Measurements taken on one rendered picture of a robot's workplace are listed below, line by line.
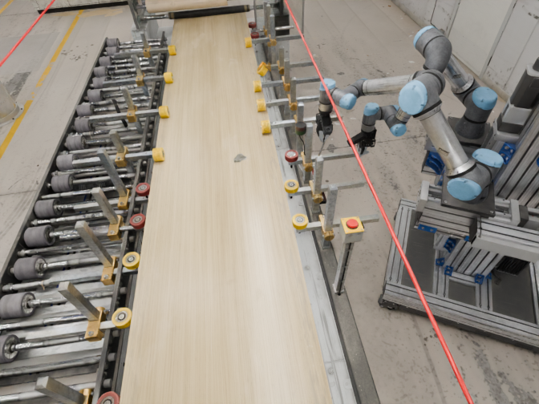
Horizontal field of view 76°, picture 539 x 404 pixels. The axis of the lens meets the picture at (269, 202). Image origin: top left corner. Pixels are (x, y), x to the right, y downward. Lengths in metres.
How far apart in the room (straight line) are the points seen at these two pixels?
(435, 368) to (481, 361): 0.28
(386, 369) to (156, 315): 1.45
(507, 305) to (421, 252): 0.56
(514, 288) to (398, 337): 0.78
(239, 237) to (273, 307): 0.39
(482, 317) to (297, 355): 1.37
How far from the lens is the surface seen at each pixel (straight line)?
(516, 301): 2.65
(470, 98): 2.13
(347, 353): 1.64
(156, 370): 1.48
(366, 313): 2.51
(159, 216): 1.86
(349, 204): 3.02
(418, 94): 1.47
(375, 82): 1.77
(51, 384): 1.43
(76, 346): 1.87
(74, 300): 1.56
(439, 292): 2.45
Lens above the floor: 2.25
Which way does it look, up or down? 48 degrees down
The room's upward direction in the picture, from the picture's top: 4 degrees counter-clockwise
